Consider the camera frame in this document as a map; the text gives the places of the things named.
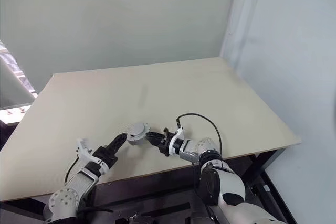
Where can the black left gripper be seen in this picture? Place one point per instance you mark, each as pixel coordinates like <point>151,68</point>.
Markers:
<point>105,154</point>

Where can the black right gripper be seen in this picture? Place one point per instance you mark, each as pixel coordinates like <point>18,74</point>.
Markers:
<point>165,146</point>

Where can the grey motor housing copper windings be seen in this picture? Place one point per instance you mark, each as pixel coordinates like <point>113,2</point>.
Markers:
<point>136,141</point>

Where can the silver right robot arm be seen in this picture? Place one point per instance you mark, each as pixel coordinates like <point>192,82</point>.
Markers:
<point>225,182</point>

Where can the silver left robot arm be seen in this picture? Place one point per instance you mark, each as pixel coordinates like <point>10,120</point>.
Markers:
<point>76,187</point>

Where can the black flat bar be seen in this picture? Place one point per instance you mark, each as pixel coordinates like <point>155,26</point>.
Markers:
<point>168,207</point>

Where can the dark rounded shape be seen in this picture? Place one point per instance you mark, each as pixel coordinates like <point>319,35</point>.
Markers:
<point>147,220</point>
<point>200,220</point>

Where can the white window sill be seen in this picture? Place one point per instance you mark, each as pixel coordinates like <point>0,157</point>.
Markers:
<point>13,112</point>

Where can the grey roller blind panel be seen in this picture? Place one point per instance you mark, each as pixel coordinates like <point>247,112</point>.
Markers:
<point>13,90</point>

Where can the slatted window blind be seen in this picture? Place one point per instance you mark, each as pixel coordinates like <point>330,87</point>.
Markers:
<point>11,69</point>

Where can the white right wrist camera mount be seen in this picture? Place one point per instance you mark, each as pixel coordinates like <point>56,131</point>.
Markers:
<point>175,138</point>

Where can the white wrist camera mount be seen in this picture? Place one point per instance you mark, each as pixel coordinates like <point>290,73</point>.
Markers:
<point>83,148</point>
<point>175,138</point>

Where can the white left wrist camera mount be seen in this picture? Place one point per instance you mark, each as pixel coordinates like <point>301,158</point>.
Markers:
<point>83,148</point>

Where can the black table frame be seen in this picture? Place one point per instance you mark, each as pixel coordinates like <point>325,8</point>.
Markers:
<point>258,166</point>

